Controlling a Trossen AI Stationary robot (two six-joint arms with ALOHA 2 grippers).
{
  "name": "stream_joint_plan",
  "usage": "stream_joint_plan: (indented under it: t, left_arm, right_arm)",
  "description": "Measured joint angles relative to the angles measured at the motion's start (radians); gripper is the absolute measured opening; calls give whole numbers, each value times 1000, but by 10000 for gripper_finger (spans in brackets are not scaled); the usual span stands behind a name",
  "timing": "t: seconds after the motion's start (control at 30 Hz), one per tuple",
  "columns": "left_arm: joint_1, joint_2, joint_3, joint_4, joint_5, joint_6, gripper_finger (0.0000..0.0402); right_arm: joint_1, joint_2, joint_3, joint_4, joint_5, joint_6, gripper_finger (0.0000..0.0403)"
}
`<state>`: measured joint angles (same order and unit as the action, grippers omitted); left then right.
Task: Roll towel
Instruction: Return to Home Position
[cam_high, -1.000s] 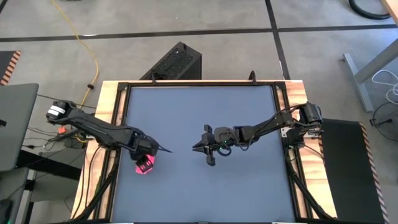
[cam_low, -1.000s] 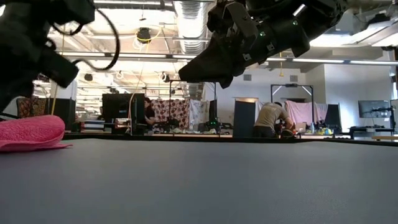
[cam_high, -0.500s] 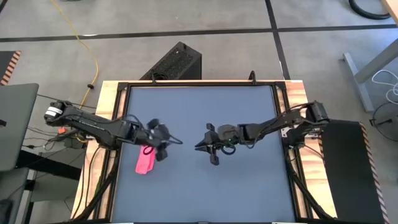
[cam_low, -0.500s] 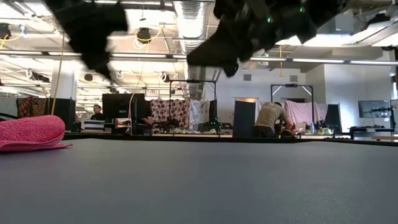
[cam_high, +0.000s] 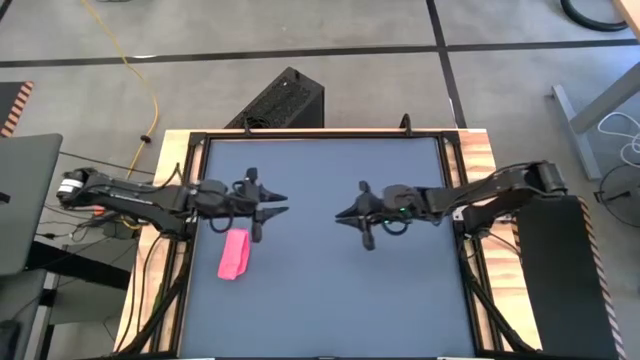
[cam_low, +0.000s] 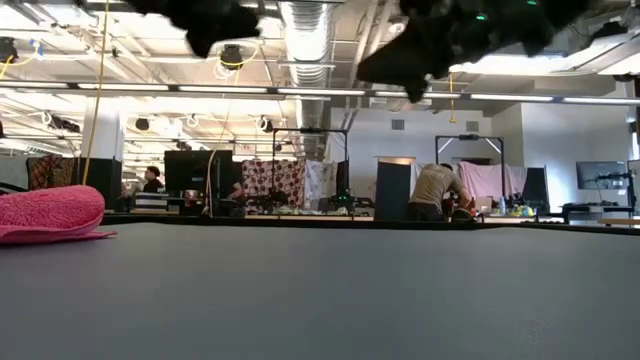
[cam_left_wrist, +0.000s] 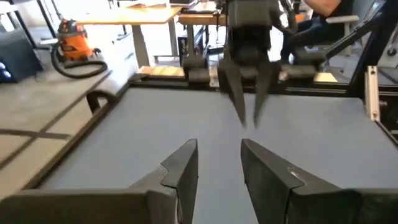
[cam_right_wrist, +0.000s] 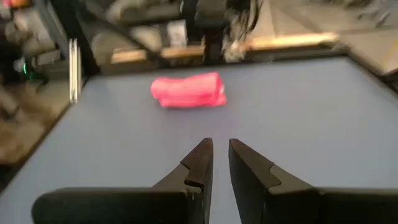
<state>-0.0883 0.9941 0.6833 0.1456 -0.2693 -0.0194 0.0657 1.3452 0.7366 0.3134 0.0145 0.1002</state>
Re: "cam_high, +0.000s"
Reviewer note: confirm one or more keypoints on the pink terry towel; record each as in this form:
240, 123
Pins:
235, 255

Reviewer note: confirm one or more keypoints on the black computer tower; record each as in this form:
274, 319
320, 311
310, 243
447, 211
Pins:
285, 100

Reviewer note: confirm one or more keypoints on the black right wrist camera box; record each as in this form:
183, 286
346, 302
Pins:
397, 195

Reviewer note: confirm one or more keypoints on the black clamp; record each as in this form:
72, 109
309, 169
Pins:
406, 125
246, 129

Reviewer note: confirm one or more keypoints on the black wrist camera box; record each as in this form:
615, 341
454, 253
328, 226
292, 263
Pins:
212, 189
397, 195

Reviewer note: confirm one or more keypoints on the grey desk leg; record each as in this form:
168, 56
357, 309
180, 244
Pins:
575, 135

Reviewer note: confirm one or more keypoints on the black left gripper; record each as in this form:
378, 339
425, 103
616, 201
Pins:
245, 200

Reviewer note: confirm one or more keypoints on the black cabinet with striped edge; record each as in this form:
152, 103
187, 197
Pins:
560, 280

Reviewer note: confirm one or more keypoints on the wooden desk top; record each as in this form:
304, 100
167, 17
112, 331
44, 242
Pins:
631, 15

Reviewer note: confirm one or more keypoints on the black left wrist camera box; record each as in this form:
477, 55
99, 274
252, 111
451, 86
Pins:
212, 189

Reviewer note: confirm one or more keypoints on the black table frame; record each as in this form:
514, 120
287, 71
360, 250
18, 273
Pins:
325, 133

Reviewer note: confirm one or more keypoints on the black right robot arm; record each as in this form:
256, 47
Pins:
500, 185

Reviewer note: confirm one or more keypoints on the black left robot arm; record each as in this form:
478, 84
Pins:
130, 192

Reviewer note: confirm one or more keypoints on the grey flat panel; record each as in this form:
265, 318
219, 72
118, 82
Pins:
25, 200

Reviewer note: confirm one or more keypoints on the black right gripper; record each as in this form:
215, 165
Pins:
376, 207

